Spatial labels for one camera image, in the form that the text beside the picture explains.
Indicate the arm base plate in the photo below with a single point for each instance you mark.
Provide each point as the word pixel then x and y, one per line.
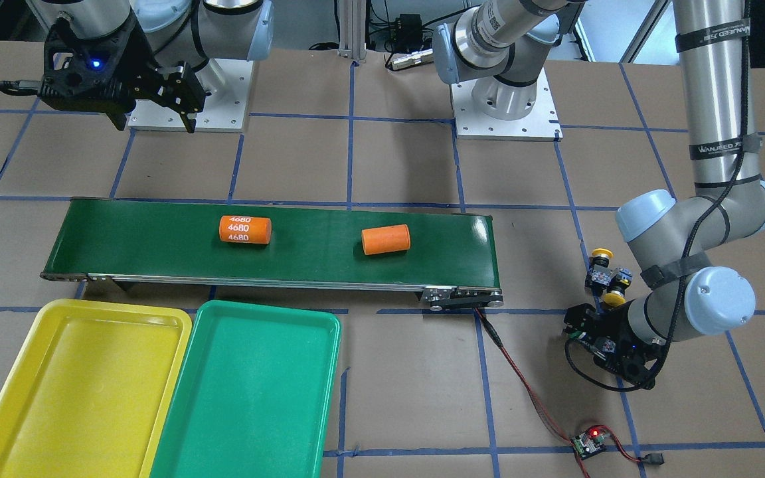
pixel 212 100
pixel 486 109

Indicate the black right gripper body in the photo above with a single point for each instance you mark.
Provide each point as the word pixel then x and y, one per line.
pixel 135 74

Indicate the orange cylinder plain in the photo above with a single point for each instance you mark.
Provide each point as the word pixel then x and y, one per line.
pixel 386 239

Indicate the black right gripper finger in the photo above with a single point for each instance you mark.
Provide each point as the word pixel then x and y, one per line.
pixel 189 121
pixel 174 87

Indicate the green conveyor belt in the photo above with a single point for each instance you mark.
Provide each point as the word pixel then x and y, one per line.
pixel 452 263

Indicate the yellow push button two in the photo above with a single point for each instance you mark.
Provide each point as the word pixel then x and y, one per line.
pixel 615 293

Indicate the orange cylinder with 4680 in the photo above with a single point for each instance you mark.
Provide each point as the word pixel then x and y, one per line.
pixel 245 229

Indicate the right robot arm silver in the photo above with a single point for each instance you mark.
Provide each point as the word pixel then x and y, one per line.
pixel 177 31

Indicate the motor controller board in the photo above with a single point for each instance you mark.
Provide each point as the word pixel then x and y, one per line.
pixel 591 442

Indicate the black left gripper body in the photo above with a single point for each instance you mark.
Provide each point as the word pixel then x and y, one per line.
pixel 611 328

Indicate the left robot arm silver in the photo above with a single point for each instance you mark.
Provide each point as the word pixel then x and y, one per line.
pixel 689 297

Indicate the yellow plastic tray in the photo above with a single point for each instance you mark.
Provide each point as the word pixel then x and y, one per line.
pixel 89 391

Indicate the green plastic tray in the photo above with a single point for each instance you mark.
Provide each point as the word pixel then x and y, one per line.
pixel 253 394

